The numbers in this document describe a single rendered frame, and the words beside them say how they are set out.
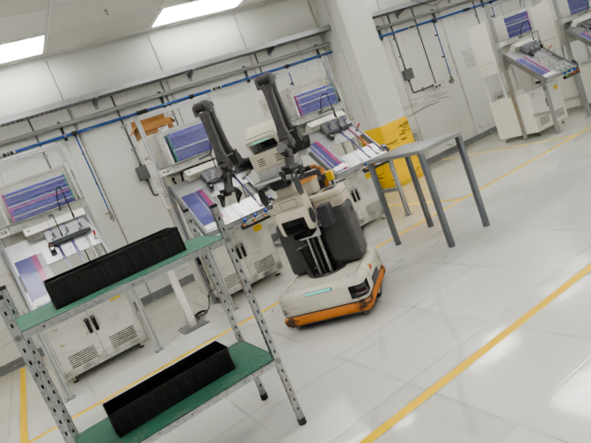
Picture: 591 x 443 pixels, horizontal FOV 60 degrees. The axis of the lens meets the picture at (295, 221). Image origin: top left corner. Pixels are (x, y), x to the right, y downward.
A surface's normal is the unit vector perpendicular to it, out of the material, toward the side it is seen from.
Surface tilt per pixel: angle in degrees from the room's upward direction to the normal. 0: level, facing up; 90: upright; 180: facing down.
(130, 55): 90
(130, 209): 90
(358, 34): 90
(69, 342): 90
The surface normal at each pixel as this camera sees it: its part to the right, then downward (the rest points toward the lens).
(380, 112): 0.47, -0.03
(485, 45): -0.81, 0.39
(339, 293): -0.29, 0.27
